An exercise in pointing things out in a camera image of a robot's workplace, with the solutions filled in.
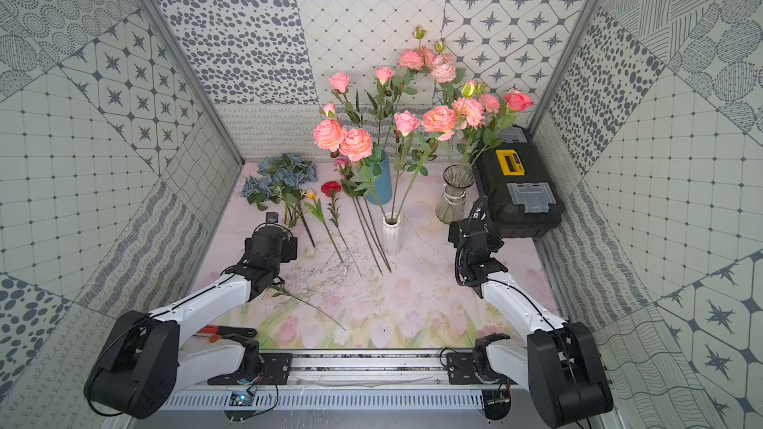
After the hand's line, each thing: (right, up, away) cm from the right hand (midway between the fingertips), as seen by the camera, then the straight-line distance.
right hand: (476, 228), depth 87 cm
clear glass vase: (-6, +7, +8) cm, 12 cm away
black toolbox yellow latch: (+14, +9, 0) cm, 17 cm away
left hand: (-59, -3, +1) cm, 59 cm away
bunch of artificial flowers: (-67, +16, +22) cm, 72 cm away
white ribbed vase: (-26, -1, -4) cm, 26 cm away
